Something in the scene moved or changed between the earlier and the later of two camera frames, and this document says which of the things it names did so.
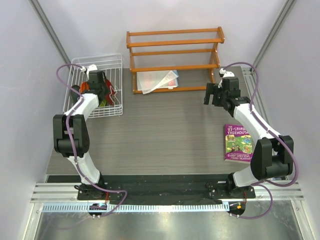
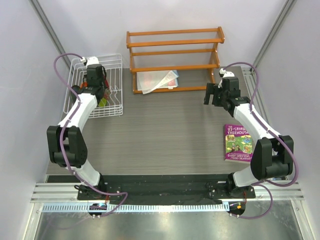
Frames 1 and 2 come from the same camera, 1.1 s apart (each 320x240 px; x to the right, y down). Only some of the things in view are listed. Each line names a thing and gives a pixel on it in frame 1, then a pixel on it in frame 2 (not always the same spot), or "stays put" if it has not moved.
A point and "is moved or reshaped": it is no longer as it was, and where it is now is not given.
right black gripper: (212, 89) stays put
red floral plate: (109, 93) is moved or reshaped
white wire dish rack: (101, 75) stays put
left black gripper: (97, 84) stays put
